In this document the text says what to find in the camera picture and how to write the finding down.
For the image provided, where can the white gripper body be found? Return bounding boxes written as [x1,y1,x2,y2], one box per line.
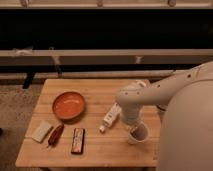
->
[121,107,140,125]

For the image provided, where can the white ceramic cup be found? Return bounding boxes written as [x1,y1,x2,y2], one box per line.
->
[127,122,149,145]

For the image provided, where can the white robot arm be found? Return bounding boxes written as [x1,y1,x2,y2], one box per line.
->
[116,61,213,171]

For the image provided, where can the wooden table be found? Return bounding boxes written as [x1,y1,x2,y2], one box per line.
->
[16,79,160,168]

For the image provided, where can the orange bowl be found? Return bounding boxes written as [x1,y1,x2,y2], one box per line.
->
[52,92,86,120]

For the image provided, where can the red sausage snack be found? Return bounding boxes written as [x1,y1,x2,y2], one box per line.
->
[48,124,64,146]

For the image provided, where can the white sponge block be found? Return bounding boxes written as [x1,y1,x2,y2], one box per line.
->
[32,121,53,143]

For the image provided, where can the grey metal rail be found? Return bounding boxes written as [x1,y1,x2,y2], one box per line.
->
[0,49,213,66]

